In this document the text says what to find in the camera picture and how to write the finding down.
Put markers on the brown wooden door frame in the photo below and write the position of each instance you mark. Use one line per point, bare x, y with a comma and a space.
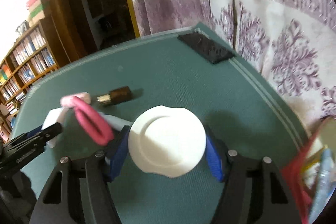
55, 3

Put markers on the black flat pad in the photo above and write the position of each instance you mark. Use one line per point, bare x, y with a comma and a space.
204, 48

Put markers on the white purple patterned curtain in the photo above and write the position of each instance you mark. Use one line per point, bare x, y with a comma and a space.
262, 29

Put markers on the green desktop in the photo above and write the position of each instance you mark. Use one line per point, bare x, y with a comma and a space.
170, 77

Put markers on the wooden bookshelf with books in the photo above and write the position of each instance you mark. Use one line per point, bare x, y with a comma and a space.
26, 69

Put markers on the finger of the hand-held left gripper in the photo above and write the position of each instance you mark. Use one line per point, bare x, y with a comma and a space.
52, 130

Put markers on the dark pink foam curler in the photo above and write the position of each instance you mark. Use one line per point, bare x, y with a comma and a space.
86, 116

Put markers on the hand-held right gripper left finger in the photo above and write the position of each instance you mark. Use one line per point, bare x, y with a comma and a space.
119, 158

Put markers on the pink hair roller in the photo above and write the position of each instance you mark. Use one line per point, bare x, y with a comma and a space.
81, 97

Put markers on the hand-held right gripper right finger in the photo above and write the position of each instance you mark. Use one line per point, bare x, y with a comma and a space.
214, 158

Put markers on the clear plastic bottle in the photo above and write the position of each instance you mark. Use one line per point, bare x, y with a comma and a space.
321, 182

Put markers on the red and gold tin box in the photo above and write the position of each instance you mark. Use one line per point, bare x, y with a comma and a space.
294, 169

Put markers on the brown bottle gold cap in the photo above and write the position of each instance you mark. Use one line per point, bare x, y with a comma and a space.
119, 94

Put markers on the stack of books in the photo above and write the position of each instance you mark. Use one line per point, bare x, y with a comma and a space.
36, 7

